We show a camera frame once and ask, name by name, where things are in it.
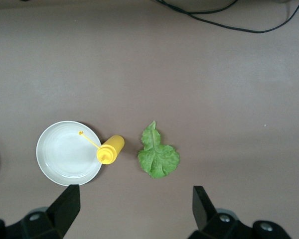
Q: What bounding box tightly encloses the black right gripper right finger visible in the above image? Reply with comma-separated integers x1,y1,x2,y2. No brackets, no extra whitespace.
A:
189,185,294,239

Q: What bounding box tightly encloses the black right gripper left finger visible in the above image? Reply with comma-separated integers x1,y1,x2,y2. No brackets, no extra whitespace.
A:
0,184,81,239

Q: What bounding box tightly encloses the green lettuce leaf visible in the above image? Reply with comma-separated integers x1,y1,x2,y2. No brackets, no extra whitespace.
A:
137,120,181,179

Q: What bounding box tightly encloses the yellow mustard squeeze bottle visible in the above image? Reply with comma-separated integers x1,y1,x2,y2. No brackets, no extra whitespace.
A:
78,130,126,166

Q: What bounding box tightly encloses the beige round plate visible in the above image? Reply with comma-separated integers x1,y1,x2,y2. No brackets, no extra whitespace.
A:
36,120,103,187

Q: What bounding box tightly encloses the long black cable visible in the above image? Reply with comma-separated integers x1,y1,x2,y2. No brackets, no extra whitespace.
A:
160,0,239,14
154,0,299,34

